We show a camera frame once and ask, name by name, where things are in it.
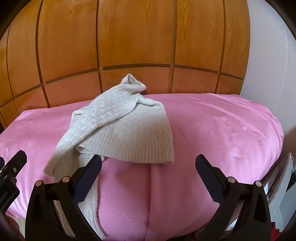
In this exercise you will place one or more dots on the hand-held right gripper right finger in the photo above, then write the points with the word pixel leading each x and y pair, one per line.
pixel 208 176

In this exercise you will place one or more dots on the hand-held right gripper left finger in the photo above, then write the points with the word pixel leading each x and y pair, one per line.
pixel 89 176

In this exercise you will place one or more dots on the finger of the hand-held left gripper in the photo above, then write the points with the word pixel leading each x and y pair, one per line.
pixel 17 162

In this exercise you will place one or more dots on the white knit sweater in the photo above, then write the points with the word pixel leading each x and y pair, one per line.
pixel 129 129

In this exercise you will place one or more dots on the pink blanket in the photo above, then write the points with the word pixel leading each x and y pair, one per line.
pixel 208 139

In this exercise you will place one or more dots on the grey foam board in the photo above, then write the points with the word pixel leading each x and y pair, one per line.
pixel 281 190

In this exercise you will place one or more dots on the red cloth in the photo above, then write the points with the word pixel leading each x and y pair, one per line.
pixel 276 231

